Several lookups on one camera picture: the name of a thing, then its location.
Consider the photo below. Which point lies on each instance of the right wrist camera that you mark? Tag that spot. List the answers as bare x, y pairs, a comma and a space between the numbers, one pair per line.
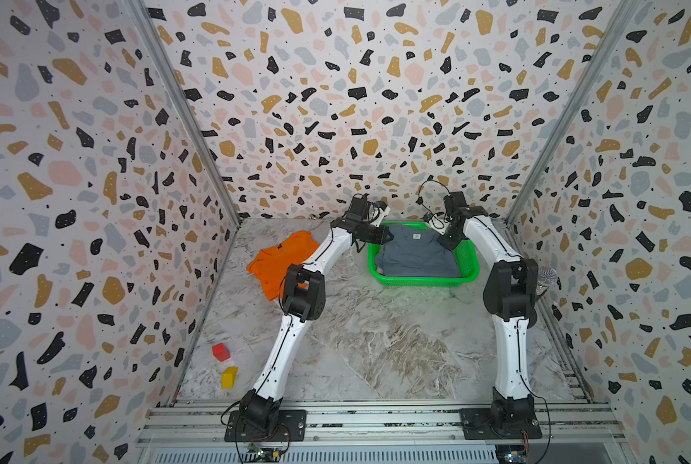
435, 222

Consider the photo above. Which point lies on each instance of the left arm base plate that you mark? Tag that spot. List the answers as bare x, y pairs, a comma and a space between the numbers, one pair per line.
284, 426

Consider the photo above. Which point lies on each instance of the red cube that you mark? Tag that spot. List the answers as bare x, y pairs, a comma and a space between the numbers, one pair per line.
221, 352

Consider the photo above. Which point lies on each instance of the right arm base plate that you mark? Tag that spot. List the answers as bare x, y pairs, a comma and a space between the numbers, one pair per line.
487, 424

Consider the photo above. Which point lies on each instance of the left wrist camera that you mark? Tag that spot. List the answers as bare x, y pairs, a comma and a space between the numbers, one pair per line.
378, 211

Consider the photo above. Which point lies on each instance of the green plastic basket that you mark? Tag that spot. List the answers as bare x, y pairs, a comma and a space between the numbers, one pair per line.
465, 254

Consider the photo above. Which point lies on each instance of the aluminium rail frame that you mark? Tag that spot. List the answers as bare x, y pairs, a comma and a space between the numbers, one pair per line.
384, 431

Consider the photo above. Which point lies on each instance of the orange t-shirt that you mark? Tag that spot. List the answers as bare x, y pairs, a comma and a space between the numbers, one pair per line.
271, 264

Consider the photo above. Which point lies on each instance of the grey t-shirt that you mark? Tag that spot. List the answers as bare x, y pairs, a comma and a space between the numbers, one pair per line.
415, 253

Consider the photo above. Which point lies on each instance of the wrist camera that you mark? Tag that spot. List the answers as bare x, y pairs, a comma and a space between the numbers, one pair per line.
378, 211
435, 222

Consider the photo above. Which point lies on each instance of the clear plastic bottle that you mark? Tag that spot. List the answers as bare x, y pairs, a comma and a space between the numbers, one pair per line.
547, 278

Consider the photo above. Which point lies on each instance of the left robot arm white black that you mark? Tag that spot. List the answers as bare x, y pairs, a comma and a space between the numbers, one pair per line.
302, 301

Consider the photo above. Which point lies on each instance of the right circuit board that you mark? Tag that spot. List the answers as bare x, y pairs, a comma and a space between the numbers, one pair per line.
511, 454

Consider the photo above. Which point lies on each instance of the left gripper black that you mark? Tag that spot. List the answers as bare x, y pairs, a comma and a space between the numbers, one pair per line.
381, 239

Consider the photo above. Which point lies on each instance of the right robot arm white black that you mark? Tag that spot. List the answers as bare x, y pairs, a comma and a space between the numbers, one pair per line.
509, 297

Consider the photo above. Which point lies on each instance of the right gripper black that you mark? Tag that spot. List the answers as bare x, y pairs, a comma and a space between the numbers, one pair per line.
447, 244

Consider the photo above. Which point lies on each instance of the circuit board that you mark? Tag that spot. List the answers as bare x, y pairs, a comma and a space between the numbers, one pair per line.
511, 454
256, 454

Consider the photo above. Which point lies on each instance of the yellow cube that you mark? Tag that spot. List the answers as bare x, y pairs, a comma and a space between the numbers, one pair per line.
228, 378

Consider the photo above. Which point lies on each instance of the left circuit board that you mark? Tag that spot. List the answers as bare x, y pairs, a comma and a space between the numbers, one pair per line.
256, 454

